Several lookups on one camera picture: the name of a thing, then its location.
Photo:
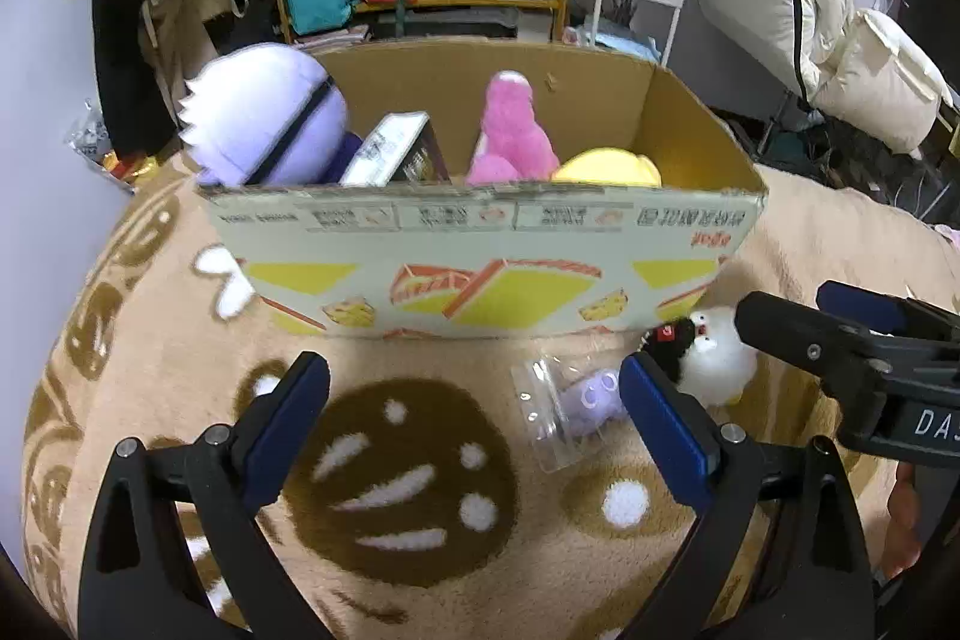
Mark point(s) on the pink bear plush toy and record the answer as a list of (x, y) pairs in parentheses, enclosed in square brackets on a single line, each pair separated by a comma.
[(512, 146)]

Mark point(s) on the white duck plush toy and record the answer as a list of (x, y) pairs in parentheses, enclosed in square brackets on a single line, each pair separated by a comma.
[(703, 356)]

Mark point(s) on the white rolling cart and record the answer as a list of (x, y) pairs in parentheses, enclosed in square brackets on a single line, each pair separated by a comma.
[(611, 25)]

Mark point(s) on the cardboard box with yellow print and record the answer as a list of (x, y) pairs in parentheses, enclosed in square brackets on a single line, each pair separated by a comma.
[(443, 260)]

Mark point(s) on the purple toy in plastic bag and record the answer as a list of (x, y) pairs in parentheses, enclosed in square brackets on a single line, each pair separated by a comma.
[(569, 404)]

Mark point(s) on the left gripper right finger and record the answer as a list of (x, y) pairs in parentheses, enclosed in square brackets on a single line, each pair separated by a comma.
[(812, 578)]

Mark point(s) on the yellow round plush toy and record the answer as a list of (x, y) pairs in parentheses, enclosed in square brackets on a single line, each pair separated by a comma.
[(609, 166)]

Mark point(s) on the small black card box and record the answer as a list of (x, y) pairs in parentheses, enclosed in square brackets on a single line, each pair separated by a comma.
[(402, 149)]

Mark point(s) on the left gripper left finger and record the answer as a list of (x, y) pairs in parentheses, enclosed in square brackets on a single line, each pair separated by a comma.
[(138, 579)]

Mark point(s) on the plastic bag of toys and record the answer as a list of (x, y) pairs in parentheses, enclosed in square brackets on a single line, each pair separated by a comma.
[(88, 137)]

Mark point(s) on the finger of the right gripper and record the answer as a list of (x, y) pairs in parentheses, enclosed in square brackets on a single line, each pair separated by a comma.
[(843, 308), (786, 330)]

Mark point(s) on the person right hand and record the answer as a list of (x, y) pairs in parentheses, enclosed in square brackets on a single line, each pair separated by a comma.
[(902, 547)]

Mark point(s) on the beige hanging coat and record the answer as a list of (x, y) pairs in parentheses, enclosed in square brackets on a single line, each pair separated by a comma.
[(176, 44)]

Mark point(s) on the white haired purple plush doll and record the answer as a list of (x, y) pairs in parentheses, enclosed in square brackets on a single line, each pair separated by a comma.
[(266, 114)]

